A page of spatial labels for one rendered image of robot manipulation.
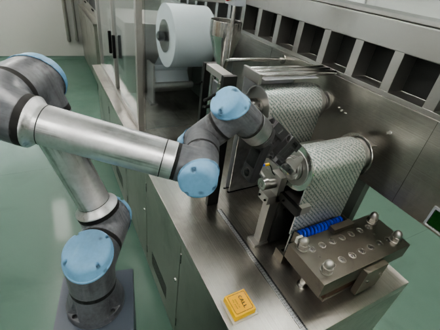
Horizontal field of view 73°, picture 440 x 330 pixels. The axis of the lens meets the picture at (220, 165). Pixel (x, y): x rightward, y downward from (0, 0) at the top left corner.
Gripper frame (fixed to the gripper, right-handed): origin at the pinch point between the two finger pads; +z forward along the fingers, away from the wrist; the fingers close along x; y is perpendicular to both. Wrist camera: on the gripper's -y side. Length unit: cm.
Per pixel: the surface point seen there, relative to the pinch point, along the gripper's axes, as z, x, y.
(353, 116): 23.2, 12.2, 30.0
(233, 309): 4.6, -15.1, -39.3
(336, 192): 21.2, -4.3, 5.4
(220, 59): 2, 71, 17
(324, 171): 6.8, -4.1, 7.0
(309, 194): 9.5, -4.3, -0.9
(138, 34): -24, 98, 1
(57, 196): 28, 168, -140
